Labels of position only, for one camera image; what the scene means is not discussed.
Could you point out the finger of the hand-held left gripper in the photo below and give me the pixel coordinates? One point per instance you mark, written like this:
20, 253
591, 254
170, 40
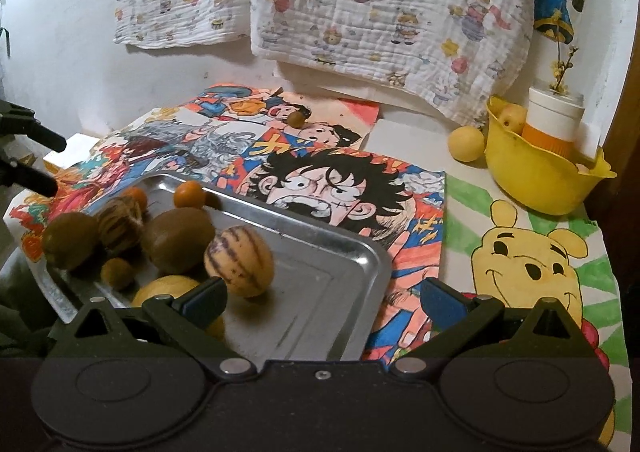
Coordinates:
35, 179
45, 135

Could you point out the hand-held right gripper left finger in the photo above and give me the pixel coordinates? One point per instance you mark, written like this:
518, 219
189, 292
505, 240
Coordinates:
205, 302

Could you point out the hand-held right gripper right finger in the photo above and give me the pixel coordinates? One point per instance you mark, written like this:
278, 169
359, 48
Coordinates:
442, 304

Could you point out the yellow lemon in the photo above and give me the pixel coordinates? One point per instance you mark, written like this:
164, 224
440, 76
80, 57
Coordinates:
160, 289

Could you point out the pale striped pepino melon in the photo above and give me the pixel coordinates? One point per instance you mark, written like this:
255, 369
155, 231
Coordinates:
240, 262

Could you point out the large greenish kiwi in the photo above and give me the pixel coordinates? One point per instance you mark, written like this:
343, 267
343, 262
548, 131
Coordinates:
175, 239

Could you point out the small brown kiwi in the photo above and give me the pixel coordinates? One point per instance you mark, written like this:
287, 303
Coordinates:
70, 242

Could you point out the small brown longan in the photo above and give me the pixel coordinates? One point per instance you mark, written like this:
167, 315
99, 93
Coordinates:
117, 273
296, 119

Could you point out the dark striped pepino melon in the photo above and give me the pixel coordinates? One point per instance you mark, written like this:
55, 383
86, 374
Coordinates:
117, 229

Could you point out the orange tangerine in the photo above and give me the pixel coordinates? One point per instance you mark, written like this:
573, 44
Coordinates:
137, 197
189, 194

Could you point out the metal tray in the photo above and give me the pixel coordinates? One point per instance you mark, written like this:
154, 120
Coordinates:
310, 282

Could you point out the yellow plastic bowl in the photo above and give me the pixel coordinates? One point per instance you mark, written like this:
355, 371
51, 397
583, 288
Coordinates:
530, 176

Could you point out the black-haired figure poster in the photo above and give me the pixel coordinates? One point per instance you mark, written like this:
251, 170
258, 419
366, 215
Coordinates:
310, 182

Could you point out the grey-haired figure poster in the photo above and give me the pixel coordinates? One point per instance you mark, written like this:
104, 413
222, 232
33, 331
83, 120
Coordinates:
210, 141

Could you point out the round yellow fruit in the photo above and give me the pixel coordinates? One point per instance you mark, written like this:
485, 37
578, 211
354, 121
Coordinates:
466, 143

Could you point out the pale yellow fruit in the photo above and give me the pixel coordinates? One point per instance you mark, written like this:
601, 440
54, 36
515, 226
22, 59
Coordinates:
512, 116

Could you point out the cartoon couple poster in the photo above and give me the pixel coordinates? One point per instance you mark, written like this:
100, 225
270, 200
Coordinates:
250, 104

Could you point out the white and orange jar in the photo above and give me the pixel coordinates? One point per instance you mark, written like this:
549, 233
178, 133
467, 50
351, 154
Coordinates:
555, 116

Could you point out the white paper card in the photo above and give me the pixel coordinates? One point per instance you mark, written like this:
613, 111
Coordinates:
592, 136

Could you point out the brown wooden board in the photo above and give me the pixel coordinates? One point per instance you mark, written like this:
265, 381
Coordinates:
622, 131

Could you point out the yellow flower twig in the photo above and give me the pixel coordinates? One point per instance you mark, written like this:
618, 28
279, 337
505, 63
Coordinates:
561, 76

